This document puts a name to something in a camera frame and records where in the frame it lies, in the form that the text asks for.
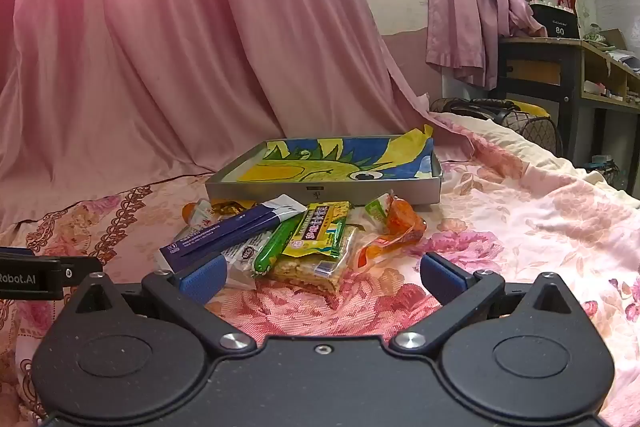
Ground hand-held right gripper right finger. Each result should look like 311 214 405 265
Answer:
389 252 582 354

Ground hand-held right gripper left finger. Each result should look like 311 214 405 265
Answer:
74 254 258 354

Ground clear packet with white label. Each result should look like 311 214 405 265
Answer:
222 237 274 291

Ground long purple snack packet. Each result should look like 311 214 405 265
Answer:
160 194 308 276

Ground small orange fruit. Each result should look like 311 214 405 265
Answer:
182 200 221 228

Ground orange snack packet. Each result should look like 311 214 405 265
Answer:
356 234 416 271

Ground green sausage stick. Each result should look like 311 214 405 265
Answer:
253 214 304 277

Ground puffed rice cake packet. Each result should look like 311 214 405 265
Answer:
266 227 359 296

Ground grey shallow box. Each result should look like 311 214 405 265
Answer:
205 134 445 208

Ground yellow green snack packet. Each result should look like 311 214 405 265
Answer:
281 201 352 259

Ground black handbag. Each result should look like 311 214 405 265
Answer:
430 97 521 123

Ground quilted grey bag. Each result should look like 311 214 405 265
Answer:
500 112 564 156

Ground yellow cloth item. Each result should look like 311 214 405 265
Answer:
515 101 551 118

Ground pink curtain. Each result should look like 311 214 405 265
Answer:
0 0 476 228

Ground black box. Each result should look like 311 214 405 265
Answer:
529 3 581 40

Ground wooden desk with black frame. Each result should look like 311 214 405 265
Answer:
497 29 640 198

